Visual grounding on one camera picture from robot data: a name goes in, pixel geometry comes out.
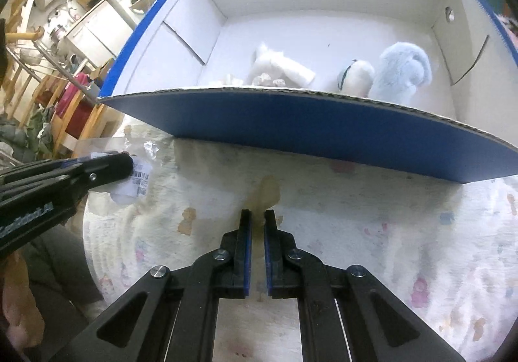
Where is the light blue fluffy sock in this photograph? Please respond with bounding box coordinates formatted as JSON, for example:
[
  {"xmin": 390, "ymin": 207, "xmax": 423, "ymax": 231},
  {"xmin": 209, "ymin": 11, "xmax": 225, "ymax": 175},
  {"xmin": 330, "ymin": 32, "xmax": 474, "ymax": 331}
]
[{"xmin": 368, "ymin": 42, "xmax": 433, "ymax": 105}]

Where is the wooden yellow rack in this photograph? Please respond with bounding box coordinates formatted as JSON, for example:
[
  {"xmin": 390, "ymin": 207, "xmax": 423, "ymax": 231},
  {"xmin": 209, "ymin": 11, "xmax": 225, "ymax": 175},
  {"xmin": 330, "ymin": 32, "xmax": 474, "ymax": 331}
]
[{"xmin": 1, "ymin": 71, "xmax": 118, "ymax": 163}]

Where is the clear plastic bag with label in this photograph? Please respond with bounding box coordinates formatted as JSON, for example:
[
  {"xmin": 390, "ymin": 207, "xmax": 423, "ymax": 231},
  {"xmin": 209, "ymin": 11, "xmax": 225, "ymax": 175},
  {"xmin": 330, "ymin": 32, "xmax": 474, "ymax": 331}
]
[{"xmin": 75, "ymin": 136, "xmax": 178, "ymax": 207}]

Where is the white patterned bed blanket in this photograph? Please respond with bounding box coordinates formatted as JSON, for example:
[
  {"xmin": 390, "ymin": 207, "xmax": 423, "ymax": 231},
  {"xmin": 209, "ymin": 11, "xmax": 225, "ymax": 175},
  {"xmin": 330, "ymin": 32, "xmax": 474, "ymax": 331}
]
[{"xmin": 77, "ymin": 125, "xmax": 517, "ymax": 361}]

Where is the white kitchen cabinet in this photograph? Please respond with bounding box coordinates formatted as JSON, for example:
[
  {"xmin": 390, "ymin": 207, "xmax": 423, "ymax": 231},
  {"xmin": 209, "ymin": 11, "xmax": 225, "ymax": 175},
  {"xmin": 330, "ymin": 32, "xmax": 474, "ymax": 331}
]
[{"xmin": 65, "ymin": 2, "xmax": 132, "ymax": 67}]

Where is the white sock dark trim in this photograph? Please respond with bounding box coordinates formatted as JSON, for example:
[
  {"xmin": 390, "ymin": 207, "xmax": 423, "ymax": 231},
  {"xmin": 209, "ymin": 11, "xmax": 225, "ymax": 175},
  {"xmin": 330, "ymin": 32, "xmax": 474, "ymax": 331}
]
[{"xmin": 338, "ymin": 59, "xmax": 375, "ymax": 97}]

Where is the cream scrunchie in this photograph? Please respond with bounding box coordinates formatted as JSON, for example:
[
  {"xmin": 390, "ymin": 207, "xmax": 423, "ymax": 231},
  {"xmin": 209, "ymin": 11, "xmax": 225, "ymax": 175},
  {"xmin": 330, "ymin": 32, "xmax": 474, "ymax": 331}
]
[{"xmin": 252, "ymin": 73, "xmax": 286, "ymax": 88}]

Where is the white rolled sock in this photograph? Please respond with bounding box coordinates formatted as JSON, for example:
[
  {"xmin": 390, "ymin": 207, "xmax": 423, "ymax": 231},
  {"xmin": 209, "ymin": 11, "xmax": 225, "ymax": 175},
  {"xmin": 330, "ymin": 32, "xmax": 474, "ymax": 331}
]
[{"xmin": 246, "ymin": 42, "xmax": 316, "ymax": 89}]

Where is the blue white cardboard box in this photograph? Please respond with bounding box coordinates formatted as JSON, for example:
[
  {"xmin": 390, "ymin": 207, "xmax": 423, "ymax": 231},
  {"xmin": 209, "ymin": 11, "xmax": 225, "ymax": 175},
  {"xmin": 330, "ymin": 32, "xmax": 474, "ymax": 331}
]
[{"xmin": 99, "ymin": 0, "xmax": 517, "ymax": 183}]

